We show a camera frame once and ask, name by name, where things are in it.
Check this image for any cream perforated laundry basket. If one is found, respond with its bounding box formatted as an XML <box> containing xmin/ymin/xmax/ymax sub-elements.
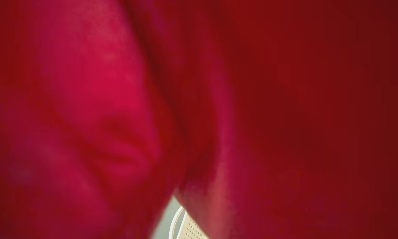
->
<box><xmin>168</xmin><ymin>197</ymin><xmax>210</xmax><ymax>239</ymax></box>

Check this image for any red and white garment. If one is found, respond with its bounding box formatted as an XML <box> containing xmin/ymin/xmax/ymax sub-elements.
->
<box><xmin>0</xmin><ymin>0</ymin><xmax>398</xmax><ymax>239</ymax></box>

